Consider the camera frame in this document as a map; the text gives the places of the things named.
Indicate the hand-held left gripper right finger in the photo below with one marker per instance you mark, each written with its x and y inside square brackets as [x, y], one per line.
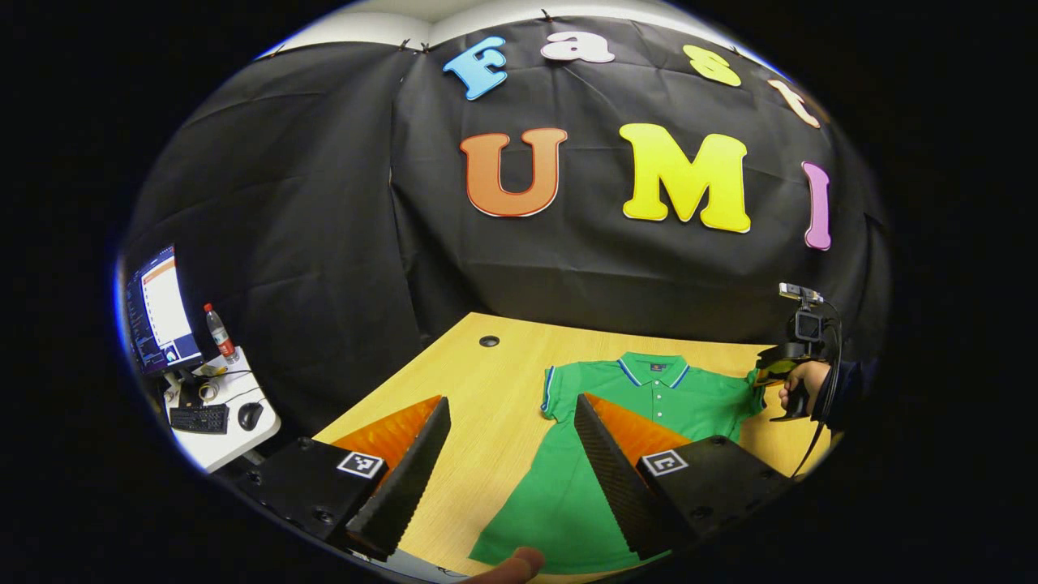
[620, 487]

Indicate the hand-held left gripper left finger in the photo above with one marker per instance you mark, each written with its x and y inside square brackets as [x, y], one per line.
[409, 478]

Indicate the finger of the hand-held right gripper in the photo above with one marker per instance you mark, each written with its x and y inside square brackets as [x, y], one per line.
[778, 367]

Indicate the green polo T-shirt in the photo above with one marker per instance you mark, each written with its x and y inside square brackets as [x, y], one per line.
[559, 487]

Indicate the black computer mouse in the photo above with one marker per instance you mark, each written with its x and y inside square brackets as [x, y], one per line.
[250, 415]

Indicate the white side desk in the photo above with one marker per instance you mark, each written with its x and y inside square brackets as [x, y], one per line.
[235, 446]

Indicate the black keyboard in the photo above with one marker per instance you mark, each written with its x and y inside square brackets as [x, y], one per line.
[199, 418]

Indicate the clear water bottle red cap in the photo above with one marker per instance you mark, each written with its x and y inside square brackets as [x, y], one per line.
[219, 332]

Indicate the computer monitor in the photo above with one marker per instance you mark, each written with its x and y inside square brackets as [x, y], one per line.
[162, 308]

